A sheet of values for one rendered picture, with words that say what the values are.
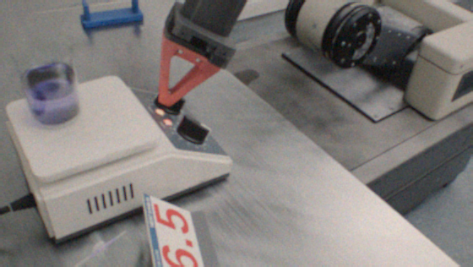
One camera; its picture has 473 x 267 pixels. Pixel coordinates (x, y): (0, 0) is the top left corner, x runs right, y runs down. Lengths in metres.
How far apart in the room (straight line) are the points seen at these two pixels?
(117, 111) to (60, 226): 0.12
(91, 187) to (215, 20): 0.20
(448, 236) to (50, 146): 1.37
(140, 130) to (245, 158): 0.15
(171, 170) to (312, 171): 0.17
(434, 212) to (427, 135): 0.40
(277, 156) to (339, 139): 0.68
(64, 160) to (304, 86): 1.04
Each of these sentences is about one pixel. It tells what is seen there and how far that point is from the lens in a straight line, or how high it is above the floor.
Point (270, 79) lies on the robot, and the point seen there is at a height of 0.36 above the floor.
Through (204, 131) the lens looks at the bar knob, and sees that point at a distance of 0.50.
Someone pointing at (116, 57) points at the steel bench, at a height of 0.75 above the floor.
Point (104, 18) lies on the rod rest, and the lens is 0.83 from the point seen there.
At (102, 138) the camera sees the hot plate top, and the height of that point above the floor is 0.84.
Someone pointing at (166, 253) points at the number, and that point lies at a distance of 0.43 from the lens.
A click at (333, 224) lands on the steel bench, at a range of 0.51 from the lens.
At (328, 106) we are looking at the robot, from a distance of 1.34.
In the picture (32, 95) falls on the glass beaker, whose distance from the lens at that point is 0.45.
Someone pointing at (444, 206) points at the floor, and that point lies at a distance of 1.72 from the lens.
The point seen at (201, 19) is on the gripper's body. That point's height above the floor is 0.91.
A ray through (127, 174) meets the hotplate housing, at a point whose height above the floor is 0.81.
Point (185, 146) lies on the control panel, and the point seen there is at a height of 0.81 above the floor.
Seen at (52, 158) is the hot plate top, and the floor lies 0.84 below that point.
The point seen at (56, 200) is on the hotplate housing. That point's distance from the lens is 0.44.
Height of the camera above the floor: 1.13
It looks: 43 degrees down
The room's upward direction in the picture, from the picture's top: 7 degrees clockwise
